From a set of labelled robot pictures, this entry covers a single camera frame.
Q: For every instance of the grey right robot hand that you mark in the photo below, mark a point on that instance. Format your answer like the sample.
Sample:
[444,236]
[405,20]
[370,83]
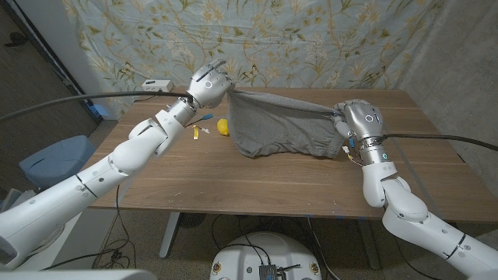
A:
[362,118]

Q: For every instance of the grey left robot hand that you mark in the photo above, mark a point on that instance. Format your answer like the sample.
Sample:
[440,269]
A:
[210,85]

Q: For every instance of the grey fabric shorts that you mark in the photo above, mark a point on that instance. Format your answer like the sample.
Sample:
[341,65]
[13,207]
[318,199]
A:
[280,124]

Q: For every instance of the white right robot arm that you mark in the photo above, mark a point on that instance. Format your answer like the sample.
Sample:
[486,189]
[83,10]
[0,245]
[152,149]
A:
[408,218]

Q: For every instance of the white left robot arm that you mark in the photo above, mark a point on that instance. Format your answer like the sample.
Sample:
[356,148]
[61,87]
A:
[97,179]

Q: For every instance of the yellow lemon-shaped ball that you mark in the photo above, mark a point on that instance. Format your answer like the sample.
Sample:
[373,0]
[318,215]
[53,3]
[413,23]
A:
[222,127]

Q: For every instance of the white power strip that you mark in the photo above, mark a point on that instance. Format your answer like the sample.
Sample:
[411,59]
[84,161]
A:
[157,85]

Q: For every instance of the floral printed backdrop cloth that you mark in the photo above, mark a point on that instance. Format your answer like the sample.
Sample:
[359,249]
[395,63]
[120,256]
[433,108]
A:
[272,39]

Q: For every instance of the white robot torso base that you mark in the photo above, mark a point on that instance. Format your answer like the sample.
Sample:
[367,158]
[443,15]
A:
[264,253]

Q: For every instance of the blue plastic bin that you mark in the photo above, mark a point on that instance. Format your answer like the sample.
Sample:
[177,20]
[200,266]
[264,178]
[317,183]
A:
[58,159]

